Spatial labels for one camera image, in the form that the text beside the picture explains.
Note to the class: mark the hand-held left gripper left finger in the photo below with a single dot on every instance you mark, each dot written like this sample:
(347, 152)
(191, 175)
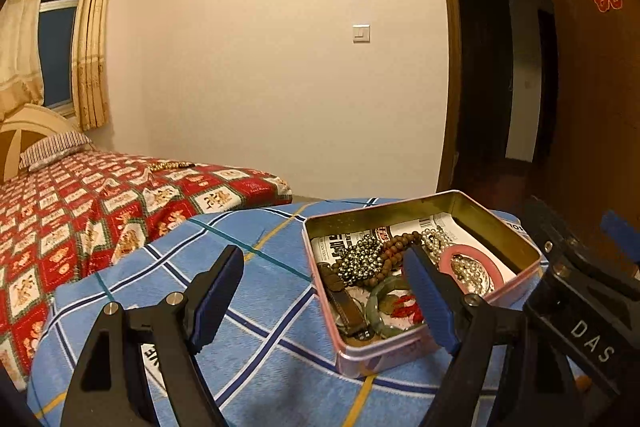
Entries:
(220, 292)

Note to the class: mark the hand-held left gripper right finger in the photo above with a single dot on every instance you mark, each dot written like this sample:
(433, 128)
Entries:
(430, 302)

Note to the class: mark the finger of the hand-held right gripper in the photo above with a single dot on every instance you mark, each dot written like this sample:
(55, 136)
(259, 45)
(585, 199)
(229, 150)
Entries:
(565, 247)
(617, 224)

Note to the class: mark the red tassel charm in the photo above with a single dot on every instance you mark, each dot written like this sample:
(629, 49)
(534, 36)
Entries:
(405, 307)

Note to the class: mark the green jade bangle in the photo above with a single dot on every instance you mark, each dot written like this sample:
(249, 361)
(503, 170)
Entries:
(372, 307)

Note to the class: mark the pink bangle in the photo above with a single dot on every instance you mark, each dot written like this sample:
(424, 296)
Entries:
(462, 249)

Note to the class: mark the pink metal tin box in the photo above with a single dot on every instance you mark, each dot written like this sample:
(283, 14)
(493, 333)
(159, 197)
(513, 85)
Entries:
(380, 357)

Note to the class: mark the blue plaid blanket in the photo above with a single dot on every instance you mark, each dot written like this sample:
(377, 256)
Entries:
(280, 307)

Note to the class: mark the printed paper sheet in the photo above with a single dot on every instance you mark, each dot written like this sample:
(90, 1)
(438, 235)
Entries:
(400, 227)

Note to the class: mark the brown wooden door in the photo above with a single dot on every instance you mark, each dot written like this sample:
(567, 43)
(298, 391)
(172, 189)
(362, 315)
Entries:
(590, 107)

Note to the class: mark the red patterned bedspread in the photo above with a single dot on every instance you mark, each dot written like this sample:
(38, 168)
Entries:
(75, 217)

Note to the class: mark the dark hallway door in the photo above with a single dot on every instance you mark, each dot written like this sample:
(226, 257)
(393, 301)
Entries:
(482, 97)

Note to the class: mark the striped pillow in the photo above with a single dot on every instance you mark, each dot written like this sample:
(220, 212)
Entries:
(55, 147)

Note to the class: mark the cream wooden headboard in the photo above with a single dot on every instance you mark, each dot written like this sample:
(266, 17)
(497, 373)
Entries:
(30, 122)

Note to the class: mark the narrow beige curtain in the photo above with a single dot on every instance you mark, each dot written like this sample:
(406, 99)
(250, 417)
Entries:
(92, 57)

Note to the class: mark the window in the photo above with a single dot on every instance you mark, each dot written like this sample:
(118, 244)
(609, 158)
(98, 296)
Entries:
(57, 57)

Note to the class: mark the wide beige curtain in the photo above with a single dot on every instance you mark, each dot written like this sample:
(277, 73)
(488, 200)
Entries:
(20, 57)

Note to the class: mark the brown door frame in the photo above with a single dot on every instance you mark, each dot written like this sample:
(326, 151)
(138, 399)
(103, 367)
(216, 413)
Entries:
(450, 57)

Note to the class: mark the white light switch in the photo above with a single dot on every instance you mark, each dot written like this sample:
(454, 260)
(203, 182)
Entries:
(361, 33)

